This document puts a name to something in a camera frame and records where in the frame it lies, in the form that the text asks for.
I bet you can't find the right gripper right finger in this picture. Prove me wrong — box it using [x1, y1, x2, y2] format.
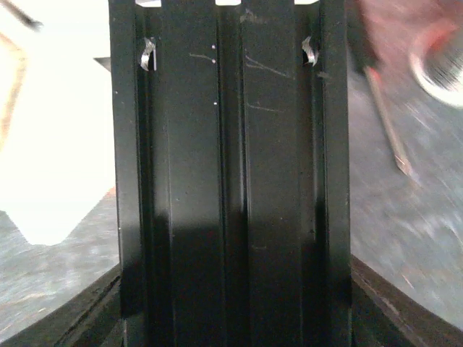
[351, 256, 462, 347]

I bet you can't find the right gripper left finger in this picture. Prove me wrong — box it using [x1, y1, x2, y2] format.
[1, 265, 123, 346]

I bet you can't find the black aluminium extrusion block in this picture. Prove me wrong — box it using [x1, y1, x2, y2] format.
[109, 1, 354, 346]

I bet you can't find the white peg base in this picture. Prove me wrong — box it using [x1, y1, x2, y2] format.
[1, 1, 115, 246]

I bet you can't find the small solder wire spool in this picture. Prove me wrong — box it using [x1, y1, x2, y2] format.
[409, 48, 462, 109]

